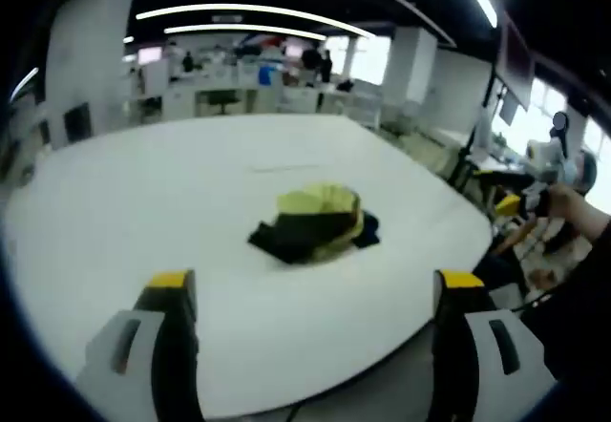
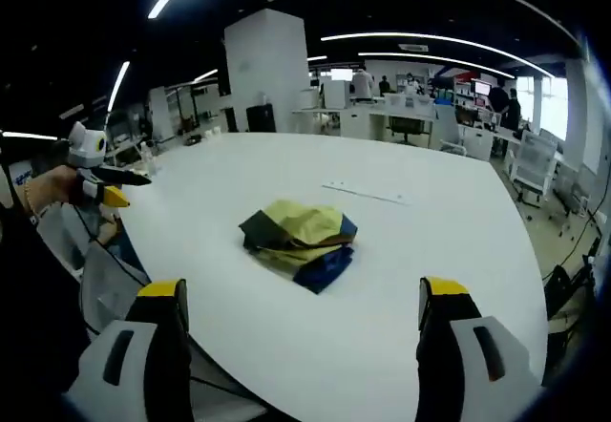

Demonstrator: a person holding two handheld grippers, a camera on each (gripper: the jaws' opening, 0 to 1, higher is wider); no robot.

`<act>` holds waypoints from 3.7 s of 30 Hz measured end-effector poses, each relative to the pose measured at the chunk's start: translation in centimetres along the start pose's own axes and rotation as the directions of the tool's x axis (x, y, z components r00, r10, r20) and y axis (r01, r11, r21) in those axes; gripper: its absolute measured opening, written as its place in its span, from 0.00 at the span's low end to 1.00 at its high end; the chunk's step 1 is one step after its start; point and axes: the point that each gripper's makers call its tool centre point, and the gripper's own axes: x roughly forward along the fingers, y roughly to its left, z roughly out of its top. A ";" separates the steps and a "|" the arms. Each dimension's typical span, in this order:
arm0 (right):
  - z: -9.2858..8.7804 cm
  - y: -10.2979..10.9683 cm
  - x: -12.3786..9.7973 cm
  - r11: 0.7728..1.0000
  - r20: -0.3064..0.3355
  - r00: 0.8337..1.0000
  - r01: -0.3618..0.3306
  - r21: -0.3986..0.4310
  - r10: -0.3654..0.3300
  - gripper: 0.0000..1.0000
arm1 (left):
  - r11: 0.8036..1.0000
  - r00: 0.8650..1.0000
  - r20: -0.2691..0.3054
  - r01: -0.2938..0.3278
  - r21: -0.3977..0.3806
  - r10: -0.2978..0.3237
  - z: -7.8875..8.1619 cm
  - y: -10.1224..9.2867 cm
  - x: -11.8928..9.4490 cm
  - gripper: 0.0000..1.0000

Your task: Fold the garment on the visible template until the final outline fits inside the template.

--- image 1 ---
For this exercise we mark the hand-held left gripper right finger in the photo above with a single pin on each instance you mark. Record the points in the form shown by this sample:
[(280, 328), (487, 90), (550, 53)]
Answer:
[(482, 369)]

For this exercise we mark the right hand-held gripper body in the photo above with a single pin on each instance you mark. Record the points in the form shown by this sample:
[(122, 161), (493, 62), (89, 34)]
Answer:
[(541, 157)]

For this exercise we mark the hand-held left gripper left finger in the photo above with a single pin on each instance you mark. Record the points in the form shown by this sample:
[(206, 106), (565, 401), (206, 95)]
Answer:
[(124, 355)]

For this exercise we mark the yellow grey blue garment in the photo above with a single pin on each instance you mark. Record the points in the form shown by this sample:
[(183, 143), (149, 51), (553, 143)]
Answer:
[(305, 231)]

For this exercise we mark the black tripod stand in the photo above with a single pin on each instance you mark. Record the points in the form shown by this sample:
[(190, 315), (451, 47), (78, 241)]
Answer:
[(465, 169)]

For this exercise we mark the small monitor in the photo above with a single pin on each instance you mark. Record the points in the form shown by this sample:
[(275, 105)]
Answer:
[(509, 108)]

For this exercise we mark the large dark screen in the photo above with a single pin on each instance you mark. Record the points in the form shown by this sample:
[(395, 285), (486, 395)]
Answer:
[(518, 59)]

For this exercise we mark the person's dark clothing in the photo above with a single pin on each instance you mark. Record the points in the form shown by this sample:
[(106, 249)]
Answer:
[(573, 307)]

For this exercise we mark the black cabinet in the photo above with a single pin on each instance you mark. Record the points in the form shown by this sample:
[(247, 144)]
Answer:
[(77, 123)]

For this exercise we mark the black office chair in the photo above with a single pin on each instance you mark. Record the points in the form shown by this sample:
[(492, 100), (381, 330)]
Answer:
[(223, 101)]

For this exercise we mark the blue hanging cloth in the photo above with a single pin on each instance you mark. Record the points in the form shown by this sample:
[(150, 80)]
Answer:
[(265, 74)]

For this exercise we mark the long ceiling light strip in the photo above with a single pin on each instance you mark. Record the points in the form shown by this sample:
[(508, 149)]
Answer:
[(157, 13)]

